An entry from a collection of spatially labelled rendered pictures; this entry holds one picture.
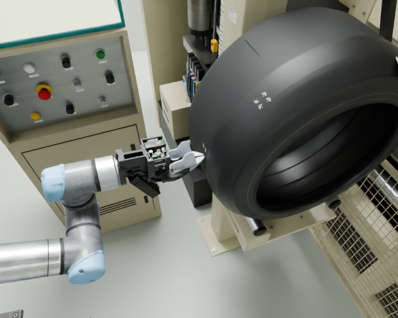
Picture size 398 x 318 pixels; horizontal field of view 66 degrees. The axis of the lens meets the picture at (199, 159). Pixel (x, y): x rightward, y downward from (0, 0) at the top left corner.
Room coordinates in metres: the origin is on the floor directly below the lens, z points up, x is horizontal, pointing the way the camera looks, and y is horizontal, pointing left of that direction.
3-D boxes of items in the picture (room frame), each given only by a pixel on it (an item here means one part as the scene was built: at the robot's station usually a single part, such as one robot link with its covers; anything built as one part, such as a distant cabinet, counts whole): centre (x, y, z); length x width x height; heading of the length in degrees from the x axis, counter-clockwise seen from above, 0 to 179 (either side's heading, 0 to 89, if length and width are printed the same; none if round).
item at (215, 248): (0.88, -0.15, 0.01); 0.27 x 0.27 x 0.02; 20
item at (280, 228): (0.65, -0.26, 0.80); 0.37 x 0.36 x 0.02; 110
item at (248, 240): (0.60, -0.13, 0.84); 0.36 x 0.09 x 0.06; 20
